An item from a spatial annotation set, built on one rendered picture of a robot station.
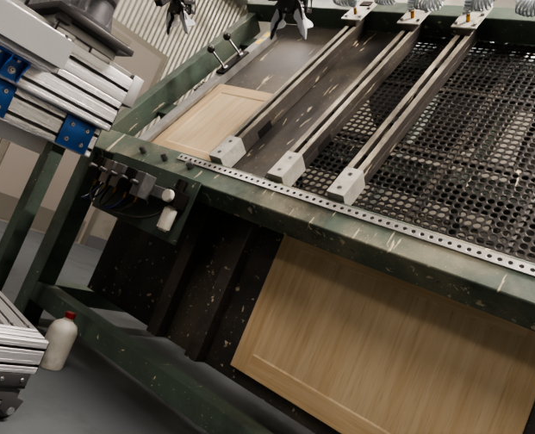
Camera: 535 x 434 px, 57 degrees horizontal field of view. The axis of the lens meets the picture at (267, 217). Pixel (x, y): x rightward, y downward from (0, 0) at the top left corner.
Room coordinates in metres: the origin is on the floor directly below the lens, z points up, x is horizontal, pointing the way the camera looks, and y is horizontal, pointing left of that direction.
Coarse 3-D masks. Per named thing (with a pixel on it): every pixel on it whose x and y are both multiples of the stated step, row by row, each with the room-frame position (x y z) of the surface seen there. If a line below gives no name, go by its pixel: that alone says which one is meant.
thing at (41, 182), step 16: (48, 144) 1.98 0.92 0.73; (48, 160) 1.97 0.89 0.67; (32, 176) 1.98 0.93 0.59; (48, 176) 1.99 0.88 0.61; (32, 192) 1.96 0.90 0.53; (16, 208) 1.99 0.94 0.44; (32, 208) 1.99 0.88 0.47; (16, 224) 1.96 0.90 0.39; (0, 240) 2.00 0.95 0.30; (16, 240) 1.99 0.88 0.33; (0, 256) 1.97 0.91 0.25; (16, 256) 2.01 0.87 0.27; (0, 272) 1.98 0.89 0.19; (0, 288) 2.00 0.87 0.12
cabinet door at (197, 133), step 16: (208, 96) 2.20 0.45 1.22; (224, 96) 2.17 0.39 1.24; (240, 96) 2.13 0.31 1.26; (256, 96) 2.09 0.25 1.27; (192, 112) 2.14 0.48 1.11; (208, 112) 2.11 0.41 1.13; (224, 112) 2.08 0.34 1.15; (240, 112) 2.05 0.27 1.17; (176, 128) 2.08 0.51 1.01; (192, 128) 2.06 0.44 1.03; (208, 128) 2.02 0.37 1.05; (224, 128) 2.00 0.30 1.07; (160, 144) 2.03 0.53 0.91; (176, 144) 2.00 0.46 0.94; (192, 144) 1.98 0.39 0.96; (208, 144) 1.95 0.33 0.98; (208, 160) 1.87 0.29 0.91
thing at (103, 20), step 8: (64, 0) 1.25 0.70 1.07; (72, 0) 1.24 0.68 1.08; (80, 0) 1.25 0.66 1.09; (88, 0) 1.25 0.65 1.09; (96, 0) 1.26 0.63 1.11; (104, 0) 1.27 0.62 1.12; (112, 0) 1.29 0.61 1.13; (72, 8) 1.23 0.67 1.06; (80, 8) 1.25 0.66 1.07; (88, 8) 1.25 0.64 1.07; (96, 8) 1.26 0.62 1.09; (104, 8) 1.28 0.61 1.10; (112, 8) 1.31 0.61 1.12; (88, 16) 1.25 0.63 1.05; (96, 16) 1.26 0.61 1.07; (104, 16) 1.28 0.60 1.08; (112, 16) 1.32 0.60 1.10; (96, 24) 1.26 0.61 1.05; (104, 24) 1.28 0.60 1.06
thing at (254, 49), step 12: (276, 36) 2.45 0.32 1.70; (252, 48) 2.37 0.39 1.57; (264, 48) 2.42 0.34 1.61; (240, 60) 2.31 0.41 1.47; (228, 72) 2.28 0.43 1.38; (204, 84) 2.24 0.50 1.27; (216, 84) 2.25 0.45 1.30; (192, 96) 2.19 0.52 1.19; (180, 108) 2.15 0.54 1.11; (168, 120) 2.11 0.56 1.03; (156, 132) 2.07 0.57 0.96
